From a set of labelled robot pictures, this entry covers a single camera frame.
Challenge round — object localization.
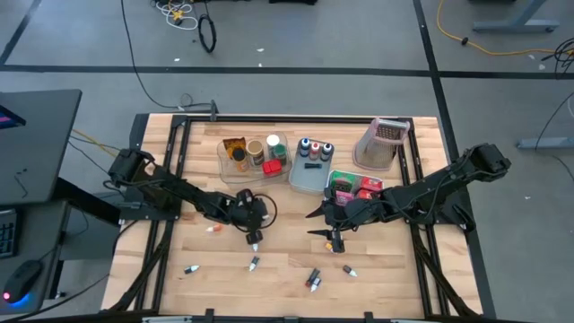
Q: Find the yellow extension cable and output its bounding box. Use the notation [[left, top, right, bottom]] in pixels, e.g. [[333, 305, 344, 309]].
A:
[[436, 0, 560, 57]]

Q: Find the black cable bundle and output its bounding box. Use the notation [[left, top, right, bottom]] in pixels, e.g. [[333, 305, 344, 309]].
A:
[[540, 38, 574, 80]]

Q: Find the red lid paprika tin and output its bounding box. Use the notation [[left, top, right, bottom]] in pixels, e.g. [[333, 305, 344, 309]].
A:
[[261, 158, 283, 176]]

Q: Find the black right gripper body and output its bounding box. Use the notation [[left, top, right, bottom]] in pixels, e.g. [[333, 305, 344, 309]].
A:
[[323, 196, 378, 255]]

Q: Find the grey side table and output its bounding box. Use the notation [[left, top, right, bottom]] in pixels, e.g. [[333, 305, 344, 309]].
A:
[[0, 204, 68, 315]]

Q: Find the green lid spice jar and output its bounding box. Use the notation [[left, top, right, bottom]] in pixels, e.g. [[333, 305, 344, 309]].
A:
[[271, 143, 289, 166]]

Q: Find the grey desk leg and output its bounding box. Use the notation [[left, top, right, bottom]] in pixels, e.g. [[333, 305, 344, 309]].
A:
[[468, 0, 561, 34]]

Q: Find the thin yellow cable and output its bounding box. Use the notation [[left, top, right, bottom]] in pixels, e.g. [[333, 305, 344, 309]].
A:
[[71, 128, 120, 158]]

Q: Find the white and yellow cable bundle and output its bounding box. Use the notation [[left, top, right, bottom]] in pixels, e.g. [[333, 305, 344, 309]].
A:
[[150, 0, 201, 31]]

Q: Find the computer screen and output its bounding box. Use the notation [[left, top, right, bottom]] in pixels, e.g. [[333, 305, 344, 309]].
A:
[[0, 103, 27, 131]]

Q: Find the long black floor cable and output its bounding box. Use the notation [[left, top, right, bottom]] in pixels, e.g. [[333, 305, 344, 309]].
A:
[[119, 0, 214, 111]]

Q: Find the black keyboard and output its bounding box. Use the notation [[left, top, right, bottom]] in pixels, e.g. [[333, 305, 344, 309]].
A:
[[0, 209, 19, 260]]

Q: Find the grey plastic bin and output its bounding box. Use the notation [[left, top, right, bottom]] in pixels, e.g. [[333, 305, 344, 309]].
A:
[[288, 137, 335, 196]]

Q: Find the clear plastic bin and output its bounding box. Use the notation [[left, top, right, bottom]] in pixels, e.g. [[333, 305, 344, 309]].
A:
[[216, 130, 293, 186]]

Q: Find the black cable coil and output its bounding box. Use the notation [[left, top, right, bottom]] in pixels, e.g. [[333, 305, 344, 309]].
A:
[[196, 0, 218, 54]]

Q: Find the amber spice packet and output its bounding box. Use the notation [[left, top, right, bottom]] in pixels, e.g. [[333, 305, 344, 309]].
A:
[[222, 136, 247, 156]]

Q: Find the black hex key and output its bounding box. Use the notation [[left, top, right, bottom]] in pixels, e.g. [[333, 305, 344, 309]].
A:
[[13, 168, 29, 199]]

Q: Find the black aluminium table frame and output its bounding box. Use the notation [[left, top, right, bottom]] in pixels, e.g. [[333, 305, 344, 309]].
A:
[[105, 113, 497, 323]]

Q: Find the black desk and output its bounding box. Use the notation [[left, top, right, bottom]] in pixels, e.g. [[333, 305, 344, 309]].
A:
[[0, 88, 83, 207]]

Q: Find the tan lid spice jar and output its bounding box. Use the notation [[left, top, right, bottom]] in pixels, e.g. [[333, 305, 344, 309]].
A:
[[245, 138, 266, 168]]

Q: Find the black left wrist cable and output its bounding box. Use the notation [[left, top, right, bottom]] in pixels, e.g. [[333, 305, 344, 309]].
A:
[[253, 192, 278, 232]]

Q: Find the white perforated basket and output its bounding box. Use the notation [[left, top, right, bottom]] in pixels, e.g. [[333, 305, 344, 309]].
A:
[[323, 169, 386, 212]]

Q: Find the grey table foot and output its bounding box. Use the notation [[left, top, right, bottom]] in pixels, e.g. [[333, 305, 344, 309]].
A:
[[515, 136, 574, 151]]

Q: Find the black computer mouse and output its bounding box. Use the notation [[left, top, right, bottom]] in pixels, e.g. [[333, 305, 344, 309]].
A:
[[2, 258, 45, 305]]

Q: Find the green cereal box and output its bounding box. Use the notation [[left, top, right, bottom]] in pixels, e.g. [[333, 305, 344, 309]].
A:
[[330, 170, 358, 193]]

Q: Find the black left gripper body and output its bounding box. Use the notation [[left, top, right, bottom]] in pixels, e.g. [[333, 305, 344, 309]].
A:
[[226, 188, 270, 246]]

